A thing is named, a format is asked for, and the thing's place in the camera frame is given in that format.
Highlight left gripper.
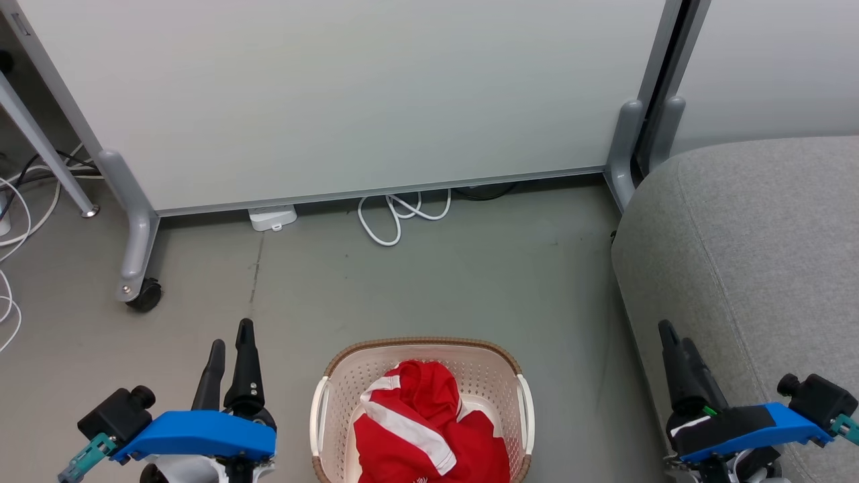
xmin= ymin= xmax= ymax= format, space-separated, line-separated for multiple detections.
xmin=140 ymin=319 xmax=277 ymax=483

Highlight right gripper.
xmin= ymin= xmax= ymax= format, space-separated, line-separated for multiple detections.
xmin=658 ymin=320 xmax=782 ymax=483

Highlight red white-striped shirt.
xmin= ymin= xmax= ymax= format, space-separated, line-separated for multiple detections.
xmin=352 ymin=360 xmax=511 ymax=483

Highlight grey fabric sofa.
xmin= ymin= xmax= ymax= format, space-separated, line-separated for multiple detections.
xmin=611 ymin=136 xmax=859 ymax=483

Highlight black caster wheel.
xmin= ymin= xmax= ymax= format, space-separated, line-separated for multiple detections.
xmin=126 ymin=278 xmax=163 ymax=313

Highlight beige plastic laundry basket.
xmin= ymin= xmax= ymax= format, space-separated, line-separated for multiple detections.
xmin=310 ymin=337 xmax=536 ymax=483

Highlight white power adapter box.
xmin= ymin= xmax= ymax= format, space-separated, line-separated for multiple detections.
xmin=248 ymin=205 xmax=298 ymax=232

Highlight grey metal table leg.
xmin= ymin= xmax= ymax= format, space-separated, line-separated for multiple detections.
xmin=0 ymin=70 xmax=101 ymax=219

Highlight large white partition panel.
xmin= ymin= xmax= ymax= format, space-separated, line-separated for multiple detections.
xmin=0 ymin=0 xmax=685 ymax=313

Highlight narrow white partition panel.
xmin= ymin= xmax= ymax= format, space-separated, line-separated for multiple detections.
xmin=648 ymin=0 xmax=859 ymax=175

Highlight teal right camera connector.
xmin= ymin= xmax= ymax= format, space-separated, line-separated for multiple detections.
xmin=830 ymin=415 xmax=859 ymax=447

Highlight teal camera connector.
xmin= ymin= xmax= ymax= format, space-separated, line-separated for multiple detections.
xmin=830 ymin=415 xmax=859 ymax=447
xmin=57 ymin=433 xmax=116 ymax=483

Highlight teal left camera connector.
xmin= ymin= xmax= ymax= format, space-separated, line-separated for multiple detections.
xmin=57 ymin=433 xmax=116 ymax=483

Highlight white coiled cable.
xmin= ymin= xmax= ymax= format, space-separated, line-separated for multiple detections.
xmin=357 ymin=190 xmax=452 ymax=247

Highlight white floor cable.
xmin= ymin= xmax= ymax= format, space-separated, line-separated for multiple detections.
xmin=0 ymin=268 xmax=23 ymax=354
xmin=0 ymin=161 xmax=64 ymax=262

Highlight black floor cables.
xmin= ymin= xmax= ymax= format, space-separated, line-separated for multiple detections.
xmin=10 ymin=149 xmax=101 ymax=180

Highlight black cable under partition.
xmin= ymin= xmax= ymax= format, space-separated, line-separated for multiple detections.
xmin=453 ymin=182 xmax=517 ymax=201

